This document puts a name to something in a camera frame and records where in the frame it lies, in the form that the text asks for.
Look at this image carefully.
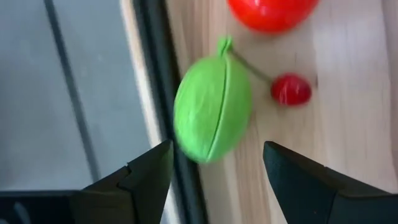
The green toy mango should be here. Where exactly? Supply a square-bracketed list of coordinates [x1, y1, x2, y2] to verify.
[172, 35, 253, 165]

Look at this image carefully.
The red fake cherry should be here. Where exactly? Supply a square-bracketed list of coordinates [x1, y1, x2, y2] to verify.
[229, 49, 313, 108]

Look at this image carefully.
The round red toy fruit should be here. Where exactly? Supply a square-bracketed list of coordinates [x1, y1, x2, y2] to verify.
[226, 0, 321, 35]

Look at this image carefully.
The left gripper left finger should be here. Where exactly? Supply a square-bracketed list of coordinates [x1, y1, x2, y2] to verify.
[82, 139, 175, 224]

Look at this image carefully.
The black aluminium table frame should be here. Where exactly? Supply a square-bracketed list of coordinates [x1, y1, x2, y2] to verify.
[132, 0, 210, 224]

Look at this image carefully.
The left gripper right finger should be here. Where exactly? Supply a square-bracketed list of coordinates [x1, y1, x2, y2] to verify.
[262, 140, 391, 224]

